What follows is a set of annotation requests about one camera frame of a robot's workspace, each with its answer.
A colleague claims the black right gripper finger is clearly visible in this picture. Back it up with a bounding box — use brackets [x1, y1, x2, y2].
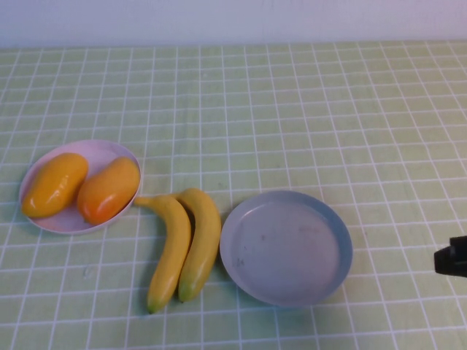
[433, 246, 467, 277]
[449, 236, 467, 256]

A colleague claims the yellow banana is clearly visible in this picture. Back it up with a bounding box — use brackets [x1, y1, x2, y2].
[134, 195, 193, 315]
[171, 187, 223, 303]

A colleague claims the orange mango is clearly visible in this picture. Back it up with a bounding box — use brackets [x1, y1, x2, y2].
[77, 156, 142, 225]

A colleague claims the yellow mango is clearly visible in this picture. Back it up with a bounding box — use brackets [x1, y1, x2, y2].
[20, 152, 90, 219]

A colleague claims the blue round plate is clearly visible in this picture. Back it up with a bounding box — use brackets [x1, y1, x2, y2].
[219, 190, 354, 307]

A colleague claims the pink round plate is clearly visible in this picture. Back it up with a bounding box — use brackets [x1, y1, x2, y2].
[18, 139, 142, 234]

